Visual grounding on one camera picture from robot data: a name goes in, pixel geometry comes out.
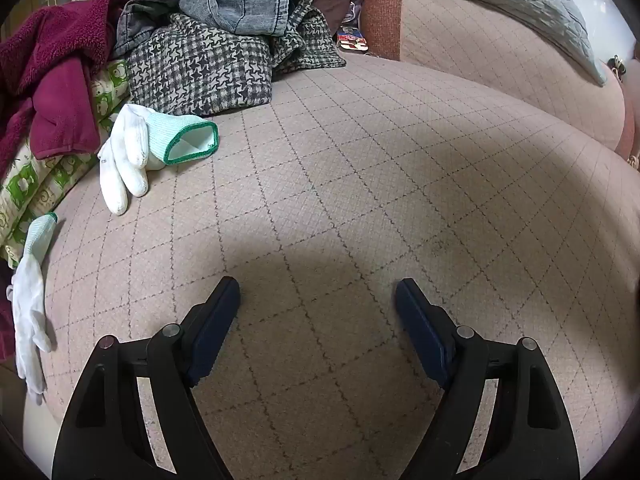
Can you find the grey denim jeans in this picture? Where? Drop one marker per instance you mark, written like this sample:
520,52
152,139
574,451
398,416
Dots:
235,5

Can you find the houndstooth coat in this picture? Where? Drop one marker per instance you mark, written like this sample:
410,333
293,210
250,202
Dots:
200,70

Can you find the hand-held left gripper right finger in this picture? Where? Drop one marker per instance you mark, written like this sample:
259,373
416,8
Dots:
422,332

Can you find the white glove with green cuff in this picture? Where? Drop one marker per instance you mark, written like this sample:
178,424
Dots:
127,145

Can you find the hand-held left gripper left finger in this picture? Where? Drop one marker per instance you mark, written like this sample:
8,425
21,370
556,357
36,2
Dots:
212,332

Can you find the green printed cloth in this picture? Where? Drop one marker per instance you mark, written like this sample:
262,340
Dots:
30,185

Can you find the maroon fleece garment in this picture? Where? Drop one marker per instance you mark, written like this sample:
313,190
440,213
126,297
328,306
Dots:
55,60

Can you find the colourful snack packet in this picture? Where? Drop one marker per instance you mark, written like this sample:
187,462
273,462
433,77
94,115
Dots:
352,40

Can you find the dark purple cloth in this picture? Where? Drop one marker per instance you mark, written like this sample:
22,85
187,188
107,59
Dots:
335,10

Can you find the pink quilted bed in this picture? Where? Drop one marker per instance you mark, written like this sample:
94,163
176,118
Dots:
350,160

